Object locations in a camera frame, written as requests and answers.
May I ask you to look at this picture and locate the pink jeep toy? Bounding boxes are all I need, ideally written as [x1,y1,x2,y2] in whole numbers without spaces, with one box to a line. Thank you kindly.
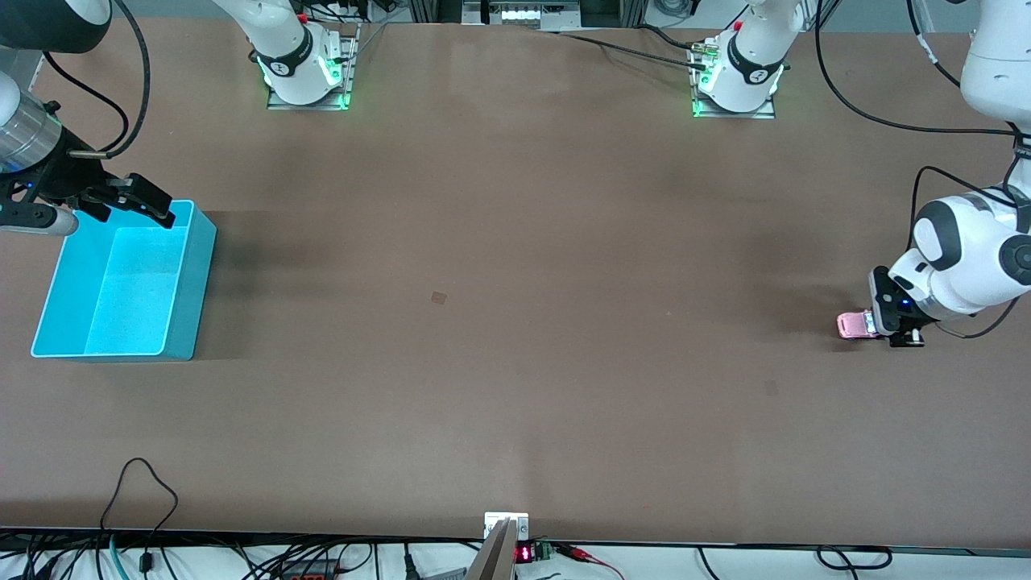
[837,310,879,342]

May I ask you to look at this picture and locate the cyan plastic bin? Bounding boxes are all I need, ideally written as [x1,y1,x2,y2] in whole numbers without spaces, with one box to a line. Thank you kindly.
[31,199,218,362]

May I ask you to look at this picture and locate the white mounting plate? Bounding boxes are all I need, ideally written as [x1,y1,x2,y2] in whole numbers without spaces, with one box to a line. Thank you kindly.
[484,512,530,541]

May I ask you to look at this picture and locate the lit electronics box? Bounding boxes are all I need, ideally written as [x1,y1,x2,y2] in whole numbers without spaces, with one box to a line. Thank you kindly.
[462,0,582,33]

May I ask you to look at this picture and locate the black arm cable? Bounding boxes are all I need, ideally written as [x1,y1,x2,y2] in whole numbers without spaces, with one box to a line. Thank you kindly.
[814,0,1031,339]
[103,0,153,159]
[42,51,130,155]

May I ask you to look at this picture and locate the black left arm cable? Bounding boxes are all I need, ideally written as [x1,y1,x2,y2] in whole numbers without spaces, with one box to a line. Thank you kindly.
[814,0,1031,339]

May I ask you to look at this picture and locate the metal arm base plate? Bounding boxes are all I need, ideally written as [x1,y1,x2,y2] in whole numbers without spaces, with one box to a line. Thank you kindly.
[267,23,357,111]
[691,47,777,120]

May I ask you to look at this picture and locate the black coiled cable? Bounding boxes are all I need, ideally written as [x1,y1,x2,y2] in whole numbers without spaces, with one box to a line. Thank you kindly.
[816,545,893,572]

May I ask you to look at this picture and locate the black looping cable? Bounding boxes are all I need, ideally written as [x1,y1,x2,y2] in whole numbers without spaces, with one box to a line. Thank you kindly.
[99,457,180,574]

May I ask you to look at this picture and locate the black table cable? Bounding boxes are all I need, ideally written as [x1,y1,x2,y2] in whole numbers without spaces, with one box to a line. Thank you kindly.
[538,29,710,72]
[636,24,714,53]

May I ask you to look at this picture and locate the red clip wires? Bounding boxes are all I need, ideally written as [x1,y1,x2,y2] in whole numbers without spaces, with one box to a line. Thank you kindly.
[554,543,626,580]

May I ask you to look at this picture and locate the grey camera mount bar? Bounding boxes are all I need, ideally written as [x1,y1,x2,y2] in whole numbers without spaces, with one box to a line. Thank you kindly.
[466,518,516,580]

